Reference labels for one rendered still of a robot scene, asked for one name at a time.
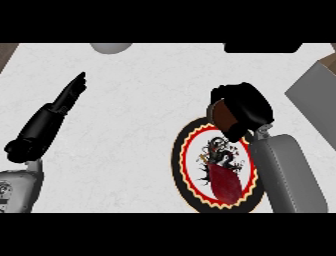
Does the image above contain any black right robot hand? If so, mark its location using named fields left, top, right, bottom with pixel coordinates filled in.
left=209, top=82, right=275, bottom=143

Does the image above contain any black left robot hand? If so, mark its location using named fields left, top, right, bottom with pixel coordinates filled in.
left=2, top=71, right=88, bottom=164

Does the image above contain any brown cupcake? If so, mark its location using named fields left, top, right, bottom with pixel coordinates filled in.
left=206, top=99, right=240, bottom=134

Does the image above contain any grey cardboard box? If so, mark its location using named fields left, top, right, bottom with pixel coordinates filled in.
left=282, top=43, right=336, bottom=174

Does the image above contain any round plate with red pattern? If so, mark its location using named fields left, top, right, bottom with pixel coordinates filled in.
left=169, top=116, right=266, bottom=214

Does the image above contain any black appliance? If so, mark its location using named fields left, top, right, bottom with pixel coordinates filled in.
left=222, top=43, right=303, bottom=54

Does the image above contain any grey rounded object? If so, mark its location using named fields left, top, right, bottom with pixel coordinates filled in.
left=88, top=43, right=133, bottom=55

